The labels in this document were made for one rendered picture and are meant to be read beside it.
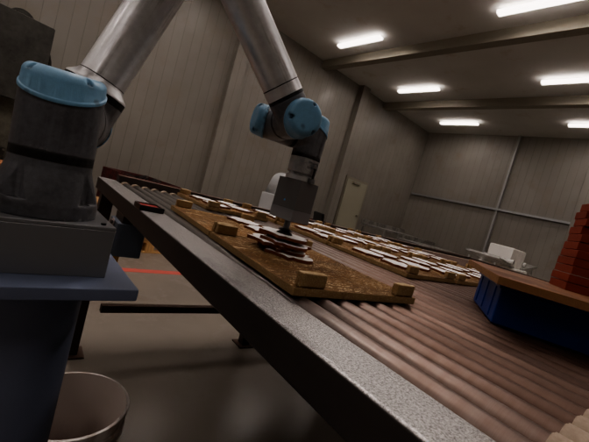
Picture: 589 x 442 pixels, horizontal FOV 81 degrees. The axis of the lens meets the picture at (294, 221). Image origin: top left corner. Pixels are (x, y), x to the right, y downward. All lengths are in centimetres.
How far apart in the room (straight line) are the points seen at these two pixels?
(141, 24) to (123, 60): 8
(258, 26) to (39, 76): 36
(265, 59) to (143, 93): 709
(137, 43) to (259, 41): 24
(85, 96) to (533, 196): 1226
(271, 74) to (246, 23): 9
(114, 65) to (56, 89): 18
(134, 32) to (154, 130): 701
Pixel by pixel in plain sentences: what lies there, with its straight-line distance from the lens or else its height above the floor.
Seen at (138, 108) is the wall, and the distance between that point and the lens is 772.
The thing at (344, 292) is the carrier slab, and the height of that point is 93.
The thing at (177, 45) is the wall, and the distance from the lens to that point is 811.
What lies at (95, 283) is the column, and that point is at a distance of 63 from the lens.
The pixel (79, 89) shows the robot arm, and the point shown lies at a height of 115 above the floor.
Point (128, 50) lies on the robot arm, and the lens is 81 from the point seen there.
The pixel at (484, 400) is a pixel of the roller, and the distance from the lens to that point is 50.
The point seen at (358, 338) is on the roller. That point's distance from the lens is 53.
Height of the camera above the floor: 108
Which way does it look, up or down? 4 degrees down
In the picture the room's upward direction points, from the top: 16 degrees clockwise
